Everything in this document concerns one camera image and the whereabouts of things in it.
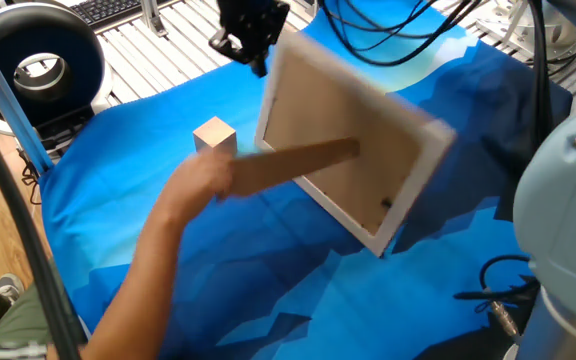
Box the bare reaching forearm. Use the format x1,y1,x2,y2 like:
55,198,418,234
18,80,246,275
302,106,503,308
80,197,195,360

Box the large plain wooden cube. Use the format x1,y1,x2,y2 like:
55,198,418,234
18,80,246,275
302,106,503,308
192,115,239,157

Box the blue aluminium post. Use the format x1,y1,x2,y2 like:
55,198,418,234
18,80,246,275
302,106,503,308
0,17,55,176

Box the grey sneaker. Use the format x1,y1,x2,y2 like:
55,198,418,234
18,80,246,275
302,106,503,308
0,273,26,302

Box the olive green trousers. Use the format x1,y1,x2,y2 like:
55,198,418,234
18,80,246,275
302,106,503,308
0,283,69,360

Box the metal table bracket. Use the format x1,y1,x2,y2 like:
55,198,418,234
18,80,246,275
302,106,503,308
139,0,170,38

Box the blue mountain landscape cloth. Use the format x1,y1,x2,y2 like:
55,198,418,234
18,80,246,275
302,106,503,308
39,0,575,360

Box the thick black hose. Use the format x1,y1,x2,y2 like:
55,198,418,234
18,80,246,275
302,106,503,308
0,98,89,360

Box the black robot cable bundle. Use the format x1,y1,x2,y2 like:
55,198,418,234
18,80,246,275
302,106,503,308
317,0,487,67

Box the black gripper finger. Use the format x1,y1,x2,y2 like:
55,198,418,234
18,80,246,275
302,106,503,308
250,49,270,79
208,28,255,66

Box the black computer keyboard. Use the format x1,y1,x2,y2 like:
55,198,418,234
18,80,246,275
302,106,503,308
69,0,144,27

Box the person's hand gripping frame stand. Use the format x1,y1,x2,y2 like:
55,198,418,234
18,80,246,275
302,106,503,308
160,149,238,225

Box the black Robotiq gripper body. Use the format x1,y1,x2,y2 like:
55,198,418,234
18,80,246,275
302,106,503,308
217,0,292,55

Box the black cable with metal plug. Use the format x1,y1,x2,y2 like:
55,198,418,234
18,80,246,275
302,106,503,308
453,254,542,339

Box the wooden picture frame with stand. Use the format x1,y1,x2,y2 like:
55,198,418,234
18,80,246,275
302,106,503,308
216,29,458,258

